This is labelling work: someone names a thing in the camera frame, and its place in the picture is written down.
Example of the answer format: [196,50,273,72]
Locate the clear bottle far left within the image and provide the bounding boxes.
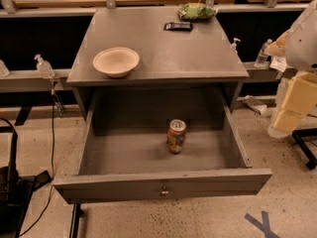
[0,59,10,77]

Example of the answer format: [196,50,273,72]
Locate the beige paper bowl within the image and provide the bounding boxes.
[93,48,140,78]

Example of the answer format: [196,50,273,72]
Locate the black snack bar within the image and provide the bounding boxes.
[163,22,193,32]

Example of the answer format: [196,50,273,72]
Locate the grey open drawer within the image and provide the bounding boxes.
[53,93,271,204]

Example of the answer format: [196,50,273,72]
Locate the black stand with cable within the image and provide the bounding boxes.
[0,118,53,238]

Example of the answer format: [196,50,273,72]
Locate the white paper packet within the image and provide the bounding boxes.
[269,56,287,72]

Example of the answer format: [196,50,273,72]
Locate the sanitizer pump bottle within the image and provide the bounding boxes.
[35,55,55,79]
[231,38,241,54]

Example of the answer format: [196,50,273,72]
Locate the right sanitizer pump bottle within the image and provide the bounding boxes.
[231,38,241,54]

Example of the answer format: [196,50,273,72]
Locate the grey cabinet counter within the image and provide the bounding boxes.
[67,6,248,116]

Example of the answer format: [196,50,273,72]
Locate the orange soda can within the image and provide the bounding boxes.
[166,119,187,154]

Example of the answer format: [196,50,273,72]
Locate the left sanitizer pump bottle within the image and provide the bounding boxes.
[35,55,55,79]

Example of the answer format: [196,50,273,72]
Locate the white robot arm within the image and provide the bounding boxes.
[264,0,317,139]

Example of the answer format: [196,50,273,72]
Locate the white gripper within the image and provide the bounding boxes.
[267,72,317,139]

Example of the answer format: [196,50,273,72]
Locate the clear water bottle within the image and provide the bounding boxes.
[254,39,272,67]

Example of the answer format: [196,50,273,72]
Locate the green chip bag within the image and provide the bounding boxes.
[177,3,217,21]

